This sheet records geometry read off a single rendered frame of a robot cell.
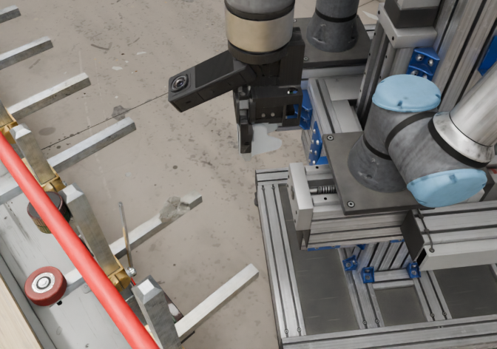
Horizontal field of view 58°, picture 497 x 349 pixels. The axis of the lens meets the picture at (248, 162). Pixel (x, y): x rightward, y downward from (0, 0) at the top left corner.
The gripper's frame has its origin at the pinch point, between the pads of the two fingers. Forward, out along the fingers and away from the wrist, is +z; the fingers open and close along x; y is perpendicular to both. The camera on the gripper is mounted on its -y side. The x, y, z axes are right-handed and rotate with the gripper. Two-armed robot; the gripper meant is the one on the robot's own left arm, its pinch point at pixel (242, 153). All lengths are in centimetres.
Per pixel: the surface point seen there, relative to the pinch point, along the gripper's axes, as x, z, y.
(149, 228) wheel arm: 18, 46, -22
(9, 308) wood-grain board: -1, 42, -49
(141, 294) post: -13.7, 14.4, -16.6
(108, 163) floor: 115, 132, -61
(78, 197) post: 6.7, 15.8, -29.0
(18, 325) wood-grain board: -5, 42, -47
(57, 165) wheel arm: 32, 36, -43
